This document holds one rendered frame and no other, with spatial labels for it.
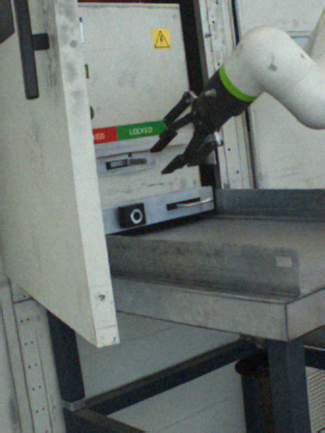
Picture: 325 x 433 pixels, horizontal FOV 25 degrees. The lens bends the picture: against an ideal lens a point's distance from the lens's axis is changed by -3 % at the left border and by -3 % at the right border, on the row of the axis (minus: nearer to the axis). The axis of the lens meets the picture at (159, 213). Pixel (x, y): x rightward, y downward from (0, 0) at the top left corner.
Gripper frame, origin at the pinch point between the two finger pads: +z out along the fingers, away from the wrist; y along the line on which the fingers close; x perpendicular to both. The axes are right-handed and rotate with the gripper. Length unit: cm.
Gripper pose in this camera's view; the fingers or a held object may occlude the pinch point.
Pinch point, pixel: (168, 154)
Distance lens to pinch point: 156.9
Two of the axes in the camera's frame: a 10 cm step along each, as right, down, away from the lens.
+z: -5.1, 4.7, 7.2
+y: 4.3, 8.6, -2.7
